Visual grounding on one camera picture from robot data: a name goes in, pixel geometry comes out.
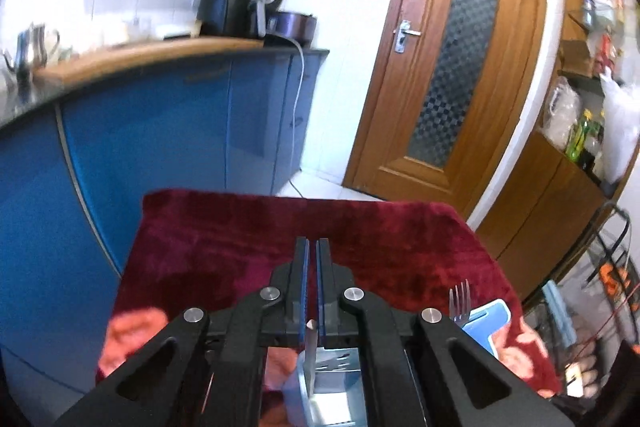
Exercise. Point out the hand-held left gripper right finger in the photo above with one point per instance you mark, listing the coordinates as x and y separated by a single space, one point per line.
321 292

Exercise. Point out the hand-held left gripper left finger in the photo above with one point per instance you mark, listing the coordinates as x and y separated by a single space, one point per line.
303 292

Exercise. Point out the blue utensil holder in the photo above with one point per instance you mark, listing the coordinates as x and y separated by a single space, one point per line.
330 382

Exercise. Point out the red floral blanket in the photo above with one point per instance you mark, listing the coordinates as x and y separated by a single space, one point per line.
225 247

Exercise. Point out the silver fork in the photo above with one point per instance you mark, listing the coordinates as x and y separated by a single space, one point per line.
460 307

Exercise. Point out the wooden door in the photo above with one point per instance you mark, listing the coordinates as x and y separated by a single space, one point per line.
400 132

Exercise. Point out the blue kitchen cabinet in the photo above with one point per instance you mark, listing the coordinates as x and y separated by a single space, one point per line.
150 132

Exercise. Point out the wooden shelf cabinet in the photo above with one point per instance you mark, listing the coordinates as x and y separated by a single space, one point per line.
540 207

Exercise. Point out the light blue board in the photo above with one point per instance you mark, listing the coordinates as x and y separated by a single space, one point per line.
560 312

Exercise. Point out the pile of brown eggs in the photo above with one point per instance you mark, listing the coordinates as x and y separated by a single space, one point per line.
587 377

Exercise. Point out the wooden countertop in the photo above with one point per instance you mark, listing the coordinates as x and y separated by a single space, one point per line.
150 54

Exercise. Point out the orange black tool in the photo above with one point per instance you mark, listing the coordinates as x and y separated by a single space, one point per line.
612 277

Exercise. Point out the black air fryer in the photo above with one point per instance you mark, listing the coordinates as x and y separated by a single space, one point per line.
225 7

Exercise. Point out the clear plastic bag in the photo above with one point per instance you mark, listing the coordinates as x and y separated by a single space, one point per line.
560 107

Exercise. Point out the green bottle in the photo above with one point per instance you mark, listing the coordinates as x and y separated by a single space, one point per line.
580 134

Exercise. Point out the white plastic bag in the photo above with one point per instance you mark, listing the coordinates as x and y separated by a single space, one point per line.
620 132

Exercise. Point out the cardboard box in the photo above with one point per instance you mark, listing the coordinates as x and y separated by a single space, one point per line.
575 57

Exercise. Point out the metal teapot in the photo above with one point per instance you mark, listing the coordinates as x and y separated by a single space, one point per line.
30 49

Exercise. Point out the colourful shelf packets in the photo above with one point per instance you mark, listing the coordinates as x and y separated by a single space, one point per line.
602 2

